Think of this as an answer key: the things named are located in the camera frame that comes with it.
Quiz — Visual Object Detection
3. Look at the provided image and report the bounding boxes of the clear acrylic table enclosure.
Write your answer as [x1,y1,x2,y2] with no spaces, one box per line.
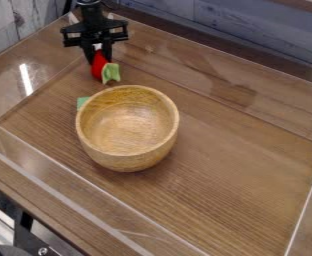
[0,22,312,256]

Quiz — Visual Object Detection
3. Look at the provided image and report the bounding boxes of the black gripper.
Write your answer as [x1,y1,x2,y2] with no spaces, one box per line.
[60,19,128,63]

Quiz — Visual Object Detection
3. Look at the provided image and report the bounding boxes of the black table leg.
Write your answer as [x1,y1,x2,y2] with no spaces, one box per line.
[13,210,33,245]

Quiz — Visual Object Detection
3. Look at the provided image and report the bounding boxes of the red plush strawberry green leaves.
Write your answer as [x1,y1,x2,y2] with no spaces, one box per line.
[91,50,122,84]

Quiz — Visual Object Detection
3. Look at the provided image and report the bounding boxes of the clear acrylic corner bracket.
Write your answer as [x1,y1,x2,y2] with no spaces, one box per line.
[68,12,113,50]

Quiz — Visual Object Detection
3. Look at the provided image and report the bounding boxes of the green cloth piece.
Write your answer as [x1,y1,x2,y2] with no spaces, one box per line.
[77,97,89,110]

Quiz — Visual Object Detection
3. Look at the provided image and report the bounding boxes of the wooden bowl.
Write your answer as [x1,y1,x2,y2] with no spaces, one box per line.
[76,85,180,172]

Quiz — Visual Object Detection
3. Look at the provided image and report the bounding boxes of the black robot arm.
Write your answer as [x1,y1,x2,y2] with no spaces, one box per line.
[60,0,128,64]

